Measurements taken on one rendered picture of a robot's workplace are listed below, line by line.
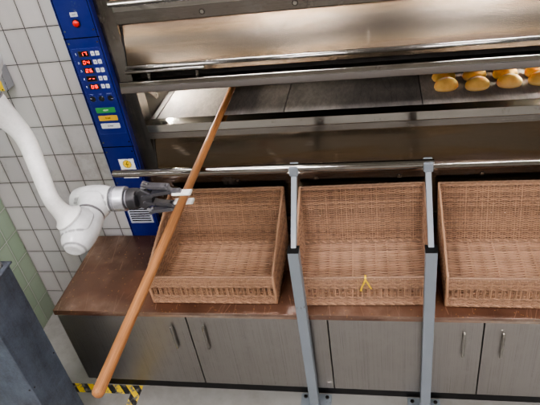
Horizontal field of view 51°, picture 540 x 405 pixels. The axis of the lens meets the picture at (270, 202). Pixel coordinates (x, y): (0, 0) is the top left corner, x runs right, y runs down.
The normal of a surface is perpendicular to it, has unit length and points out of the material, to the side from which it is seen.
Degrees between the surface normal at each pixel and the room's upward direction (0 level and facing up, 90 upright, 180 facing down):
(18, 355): 90
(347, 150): 70
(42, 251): 90
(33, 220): 90
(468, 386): 90
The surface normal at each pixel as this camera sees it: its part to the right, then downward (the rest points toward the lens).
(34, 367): 0.98, -0.03
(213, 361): -0.14, 0.59
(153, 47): -0.18, 0.28
